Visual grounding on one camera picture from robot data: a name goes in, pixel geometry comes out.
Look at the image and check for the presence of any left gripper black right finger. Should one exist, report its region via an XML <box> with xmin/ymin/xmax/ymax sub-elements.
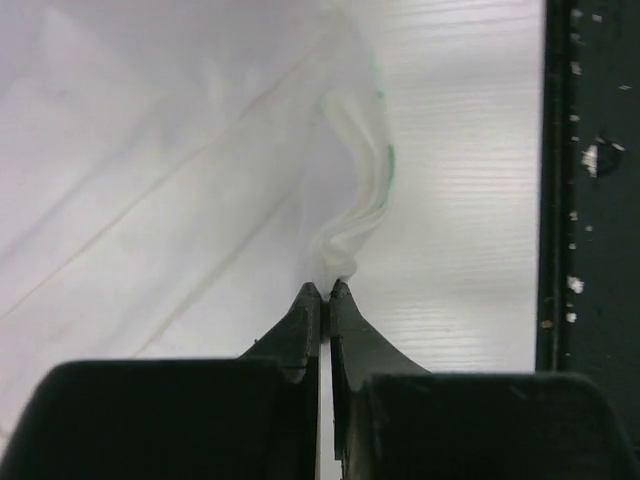
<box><xmin>327</xmin><ymin>282</ymin><xmax>639</xmax><ymax>479</ymax></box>

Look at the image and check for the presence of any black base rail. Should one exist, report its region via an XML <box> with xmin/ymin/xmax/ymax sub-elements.
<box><xmin>536</xmin><ymin>1</ymin><xmax>639</xmax><ymax>439</ymax></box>

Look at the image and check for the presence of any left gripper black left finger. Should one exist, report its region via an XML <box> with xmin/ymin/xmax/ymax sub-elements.
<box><xmin>1</xmin><ymin>284</ymin><xmax>322</xmax><ymax>480</ymax></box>

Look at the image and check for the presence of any white printed t shirt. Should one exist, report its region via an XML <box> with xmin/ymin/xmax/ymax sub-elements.
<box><xmin>1</xmin><ymin>1</ymin><xmax>395</xmax><ymax>438</ymax></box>

